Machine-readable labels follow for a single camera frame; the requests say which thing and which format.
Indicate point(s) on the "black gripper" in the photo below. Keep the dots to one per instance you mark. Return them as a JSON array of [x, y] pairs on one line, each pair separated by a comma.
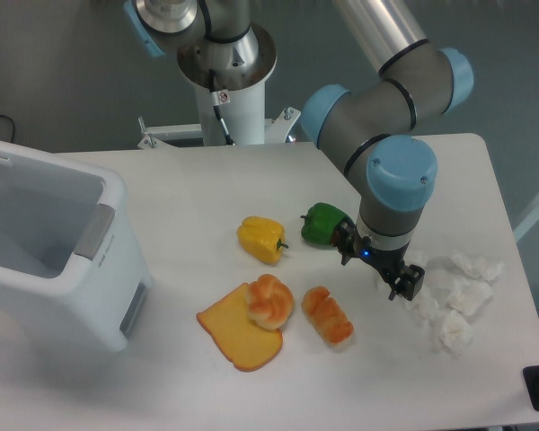
[[404, 281]]

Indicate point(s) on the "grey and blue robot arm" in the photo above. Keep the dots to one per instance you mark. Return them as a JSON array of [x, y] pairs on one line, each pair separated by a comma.
[[366, 136]]

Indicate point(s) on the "oblong braided bread roll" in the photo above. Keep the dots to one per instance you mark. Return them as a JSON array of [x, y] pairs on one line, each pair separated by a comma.
[[325, 314]]

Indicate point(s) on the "round knotted bread roll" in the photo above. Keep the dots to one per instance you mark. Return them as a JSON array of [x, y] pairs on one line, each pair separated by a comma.
[[269, 302]]

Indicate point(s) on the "square toast bread slice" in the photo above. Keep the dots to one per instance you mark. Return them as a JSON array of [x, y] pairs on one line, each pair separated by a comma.
[[241, 341]]

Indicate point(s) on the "green bell pepper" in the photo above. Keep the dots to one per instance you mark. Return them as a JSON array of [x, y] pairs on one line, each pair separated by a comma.
[[319, 223]]

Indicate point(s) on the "crumpled white tissue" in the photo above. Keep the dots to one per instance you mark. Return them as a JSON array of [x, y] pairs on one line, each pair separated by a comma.
[[424, 305], [468, 295], [455, 333], [478, 267]]

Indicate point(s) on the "yellow bell pepper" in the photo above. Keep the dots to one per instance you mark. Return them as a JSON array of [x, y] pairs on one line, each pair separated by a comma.
[[263, 238]]

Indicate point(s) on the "white plastic bin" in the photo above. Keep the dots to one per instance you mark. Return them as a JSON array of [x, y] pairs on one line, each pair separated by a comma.
[[71, 268]]

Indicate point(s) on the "white metal base frame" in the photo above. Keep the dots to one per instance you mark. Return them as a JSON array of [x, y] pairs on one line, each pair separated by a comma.
[[280, 130]]

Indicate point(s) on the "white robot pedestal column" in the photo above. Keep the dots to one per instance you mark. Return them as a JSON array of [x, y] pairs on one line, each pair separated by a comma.
[[229, 82]]

